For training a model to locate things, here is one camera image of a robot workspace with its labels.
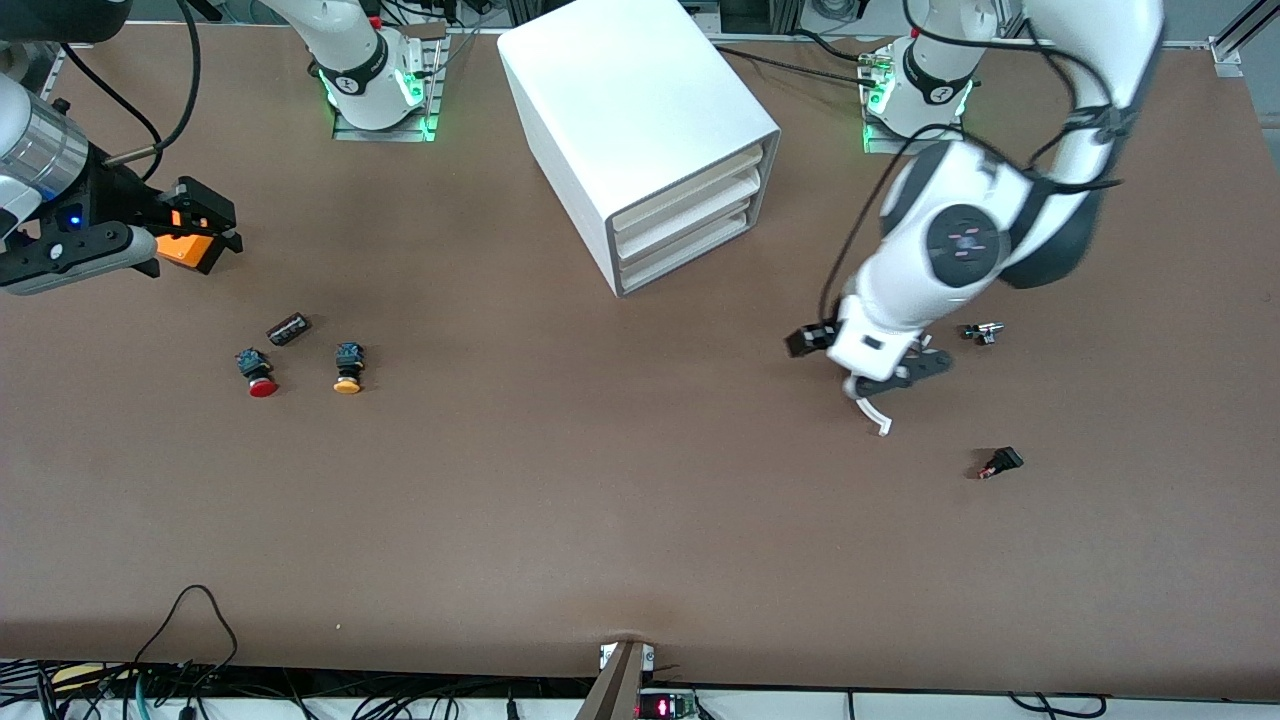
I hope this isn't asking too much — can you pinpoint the red push button switch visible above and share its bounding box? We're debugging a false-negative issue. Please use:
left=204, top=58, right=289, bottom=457
left=236, top=347, right=280, bottom=399

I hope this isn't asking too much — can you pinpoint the white lowest drawer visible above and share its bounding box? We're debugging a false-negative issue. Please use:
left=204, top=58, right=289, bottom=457
left=618, top=205, right=765, bottom=293

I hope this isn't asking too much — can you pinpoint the white uppermost drawer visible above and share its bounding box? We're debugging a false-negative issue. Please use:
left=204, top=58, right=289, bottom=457
left=612, top=143, right=769, bottom=233

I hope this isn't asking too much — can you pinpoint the white drawer cabinet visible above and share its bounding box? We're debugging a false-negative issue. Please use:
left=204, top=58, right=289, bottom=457
left=497, top=0, right=783, bottom=299

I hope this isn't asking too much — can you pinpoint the device with red display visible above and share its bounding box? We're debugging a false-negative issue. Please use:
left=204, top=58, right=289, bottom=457
left=637, top=690, right=701, bottom=720

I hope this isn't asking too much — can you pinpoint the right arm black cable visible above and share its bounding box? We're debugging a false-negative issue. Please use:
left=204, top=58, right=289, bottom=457
left=55, top=0, right=201, bottom=181

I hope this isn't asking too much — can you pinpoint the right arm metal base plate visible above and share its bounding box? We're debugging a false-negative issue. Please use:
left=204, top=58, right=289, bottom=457
left=332, top=25, right=443, bottom=143

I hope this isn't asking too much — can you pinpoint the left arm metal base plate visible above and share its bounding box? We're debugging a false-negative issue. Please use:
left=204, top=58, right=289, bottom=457
left=862, top=40, right=969, bottom=158

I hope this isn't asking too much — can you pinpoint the black cable behind cabinet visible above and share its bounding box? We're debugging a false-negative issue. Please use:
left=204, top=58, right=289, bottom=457
left=712, top=28, right=881, bottom=89

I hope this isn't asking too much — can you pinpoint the black looped cable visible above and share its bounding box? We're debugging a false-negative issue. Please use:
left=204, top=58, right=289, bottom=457
left=130, top=585, right=239, bottom=691

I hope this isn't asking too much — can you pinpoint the brown camera post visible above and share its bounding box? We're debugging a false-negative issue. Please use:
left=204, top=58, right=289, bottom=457
left=575, top=640, right=646, bottom=720

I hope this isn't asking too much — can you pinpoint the tangled black cable bundle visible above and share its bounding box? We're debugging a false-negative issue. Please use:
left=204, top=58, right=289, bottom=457
left=0, top=655, right=601, bottom=720

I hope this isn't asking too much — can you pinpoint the aluminium frame corner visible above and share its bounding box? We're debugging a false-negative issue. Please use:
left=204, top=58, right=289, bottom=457
left=1210, top=0, right=1280, bottom=79

